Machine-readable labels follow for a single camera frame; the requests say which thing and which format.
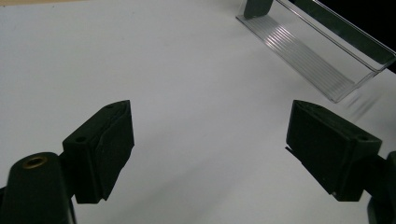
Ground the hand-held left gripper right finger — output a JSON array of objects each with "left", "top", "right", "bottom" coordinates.
[{"left": 284, "top": 99, "right": 384, "bottom": 203}]

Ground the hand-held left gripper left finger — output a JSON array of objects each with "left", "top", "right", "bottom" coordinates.
[{"left": 61, "top": 99, "right": 135, "bottom": 205}]

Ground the clear plastic packaging tray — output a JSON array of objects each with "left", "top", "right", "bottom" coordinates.
[{"left": 235, "top": 0, "right": 396, "bottom": 104}]

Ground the black phone case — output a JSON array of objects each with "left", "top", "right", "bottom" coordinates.
[{"left": 242, "top": 0, "right": 276, "bottom": 20}]

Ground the white board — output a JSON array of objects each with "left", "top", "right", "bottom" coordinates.
[{"left": 0, "top": 0, "right": 396, "bottom": 224}]

